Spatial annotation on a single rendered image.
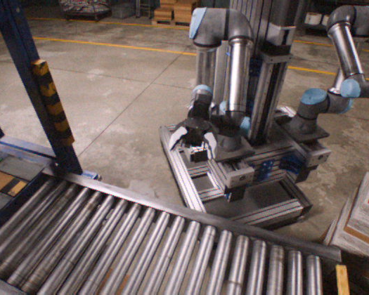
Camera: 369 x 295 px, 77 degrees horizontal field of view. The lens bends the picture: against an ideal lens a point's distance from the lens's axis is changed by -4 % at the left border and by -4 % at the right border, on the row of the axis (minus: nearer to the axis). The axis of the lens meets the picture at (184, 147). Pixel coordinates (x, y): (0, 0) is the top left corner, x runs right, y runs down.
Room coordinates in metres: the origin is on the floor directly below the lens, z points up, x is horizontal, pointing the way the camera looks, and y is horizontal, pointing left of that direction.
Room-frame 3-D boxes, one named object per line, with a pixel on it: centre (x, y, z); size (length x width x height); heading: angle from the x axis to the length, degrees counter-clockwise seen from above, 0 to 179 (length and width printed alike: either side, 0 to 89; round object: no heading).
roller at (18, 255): (0.51, 0.58, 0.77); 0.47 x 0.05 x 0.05; 161
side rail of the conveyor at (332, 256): (0.60, 0.06, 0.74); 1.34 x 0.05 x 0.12; 71
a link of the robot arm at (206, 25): (1.02, -0.10, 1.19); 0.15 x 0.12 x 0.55; 82
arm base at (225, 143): (1.00, -0.23, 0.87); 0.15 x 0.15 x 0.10
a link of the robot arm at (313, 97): (1.15, -0.71, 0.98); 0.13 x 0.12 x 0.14; 90
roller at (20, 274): (0.49, 0.52, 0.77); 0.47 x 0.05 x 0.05; 161
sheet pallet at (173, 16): (7.12, 0.16, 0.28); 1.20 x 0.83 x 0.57; 71
